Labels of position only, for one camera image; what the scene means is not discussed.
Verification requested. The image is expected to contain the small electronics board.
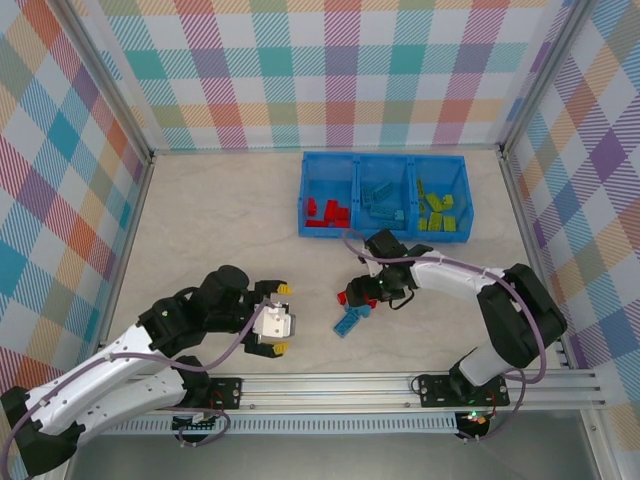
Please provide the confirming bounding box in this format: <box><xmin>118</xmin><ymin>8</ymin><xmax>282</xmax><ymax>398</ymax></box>
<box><xmin>172</xmin><ymin>409</ymin><xmax>221</xmax><ymax>434</ymax></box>
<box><xmin>459</xmin><ymin>409</ymin><xmax>494</xmax><ymax>429</ymax></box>

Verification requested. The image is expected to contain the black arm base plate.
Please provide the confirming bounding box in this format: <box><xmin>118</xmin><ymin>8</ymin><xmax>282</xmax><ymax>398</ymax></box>
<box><xmin>208</xmin><ymin>377</ymin><xmax>245</xmax><ymax>409</ymax></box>
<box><xmin>415</xmin><ymin>374</ymin><xmax>512</xmax><ymax>407</ymax></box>

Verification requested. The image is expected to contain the aluminium extrusion rail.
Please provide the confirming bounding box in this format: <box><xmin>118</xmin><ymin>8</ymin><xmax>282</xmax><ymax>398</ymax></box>
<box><xmin>102</xmin><ymin>374</ymin><xmax>609</xmax><ymax>412</ymax></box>

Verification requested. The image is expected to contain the white slotted cable duct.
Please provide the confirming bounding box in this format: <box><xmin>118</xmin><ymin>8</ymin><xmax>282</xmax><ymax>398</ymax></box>
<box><xmin>107</xmin><ymin>412</ymin><xmax>460</xmax><ymax>436</ymax></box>

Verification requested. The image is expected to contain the aluminium frame side rail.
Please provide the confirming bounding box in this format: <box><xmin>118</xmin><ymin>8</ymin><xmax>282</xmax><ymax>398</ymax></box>
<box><xmin>499</xmin><ymin>144</ymin><xmax>606</xmax><ymax>401</ymax></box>
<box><xmin>97</xmin><ymin>149</ymin><xmax>156</xmax><ymax>351</ymax></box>

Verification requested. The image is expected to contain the aluminium frame post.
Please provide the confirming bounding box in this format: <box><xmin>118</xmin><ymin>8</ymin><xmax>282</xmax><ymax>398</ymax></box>
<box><xmin>58</xmin><ymin>0</ymin><xmax>155</xmax><ymax>157</ymax></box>
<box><xmin>498</xmin><ymin>0</ymin><xmax>599</xmax><ymax>151</ymax></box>

